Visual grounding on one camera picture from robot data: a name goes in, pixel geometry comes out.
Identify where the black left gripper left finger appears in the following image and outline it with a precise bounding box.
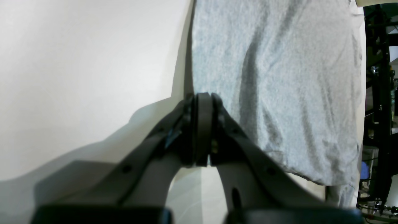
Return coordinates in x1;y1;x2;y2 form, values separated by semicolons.
34;95;196;224

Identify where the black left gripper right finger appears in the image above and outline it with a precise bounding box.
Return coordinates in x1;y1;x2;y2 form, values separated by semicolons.
211;93;363;224

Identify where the grey T-shirt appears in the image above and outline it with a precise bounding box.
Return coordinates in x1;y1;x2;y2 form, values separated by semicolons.
192;0;363;207

